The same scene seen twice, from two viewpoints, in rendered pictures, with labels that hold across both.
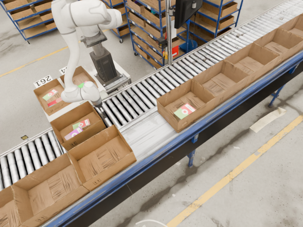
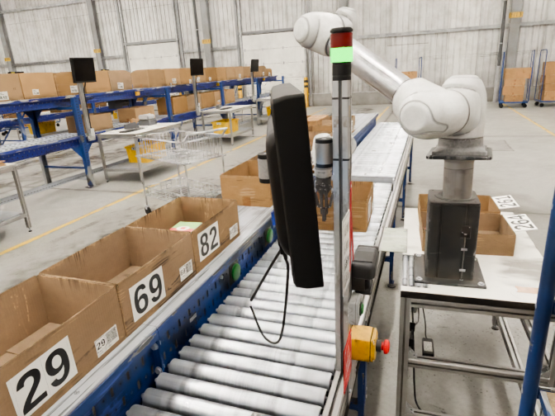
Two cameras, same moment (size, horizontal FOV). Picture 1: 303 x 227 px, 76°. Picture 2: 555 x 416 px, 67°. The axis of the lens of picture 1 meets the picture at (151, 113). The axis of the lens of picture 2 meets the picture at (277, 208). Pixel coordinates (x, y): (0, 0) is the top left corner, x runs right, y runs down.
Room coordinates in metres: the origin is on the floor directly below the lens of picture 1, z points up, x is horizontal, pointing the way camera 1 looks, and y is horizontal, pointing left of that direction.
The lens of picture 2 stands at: (2.45, -1.13, 1.58)
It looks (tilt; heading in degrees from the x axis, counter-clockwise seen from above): 18 degrees down; 137
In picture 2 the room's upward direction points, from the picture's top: 3 degrees counter-clockwise
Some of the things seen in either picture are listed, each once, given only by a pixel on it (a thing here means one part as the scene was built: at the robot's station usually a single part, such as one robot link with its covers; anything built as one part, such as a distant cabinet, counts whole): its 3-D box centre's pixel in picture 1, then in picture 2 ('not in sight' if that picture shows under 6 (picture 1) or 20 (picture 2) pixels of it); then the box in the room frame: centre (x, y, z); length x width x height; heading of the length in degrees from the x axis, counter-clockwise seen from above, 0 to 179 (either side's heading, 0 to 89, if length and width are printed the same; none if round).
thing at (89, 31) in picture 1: (88, 21); (461, 106); (1.79, 0.43, 1.42); 0.18 x 0.16 x 0.22; 86
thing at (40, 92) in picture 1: (52, 96); (455, 210); (1.56, 1.03, 0.80); 0.38 x 0.28 x 0.10; 30
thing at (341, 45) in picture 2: not in sight; (341, 48); (1.83, -0.32, 1.62); 0.05 x 0.05 x 0.06
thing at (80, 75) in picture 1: (78, 82); (462, 232); (1.71, 0.76, 0.80); 0.38 x 0.28 x 0.10; 31
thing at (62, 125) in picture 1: (79, 125); (343, 204); (1.07, 0.68, 0.83); 0.39 x 0.29 x 0.17; 118
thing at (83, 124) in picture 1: (81, 124); not in sight; (1.13, 0.69, 0.76); 0.16 x 0.07 x 0.02; 108
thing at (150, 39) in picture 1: (163, 40); not in sight; (2.57, -0.36, 0.59); 0.40 x 0.30 x 0.10; 24
